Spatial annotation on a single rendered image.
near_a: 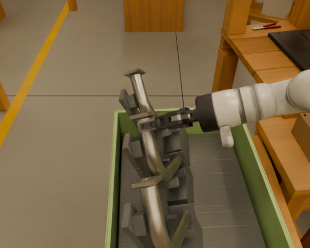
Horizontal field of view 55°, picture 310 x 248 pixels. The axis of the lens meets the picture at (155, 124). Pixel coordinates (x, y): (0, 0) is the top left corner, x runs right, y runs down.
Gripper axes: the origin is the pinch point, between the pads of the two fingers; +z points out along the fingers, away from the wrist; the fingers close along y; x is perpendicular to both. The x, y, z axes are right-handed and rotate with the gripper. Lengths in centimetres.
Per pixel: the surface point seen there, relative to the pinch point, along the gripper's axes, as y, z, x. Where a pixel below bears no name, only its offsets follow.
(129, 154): 2.1, 4.8, 5.1
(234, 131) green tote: -44.3, -16.2, 5.4
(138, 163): -0.7, 4.4, 7.4
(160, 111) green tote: -34.3, 5.5, -5.8
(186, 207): -11.7, -1.8, 20.8
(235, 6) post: -87, -28, -52
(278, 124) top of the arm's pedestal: -57, -32, 6
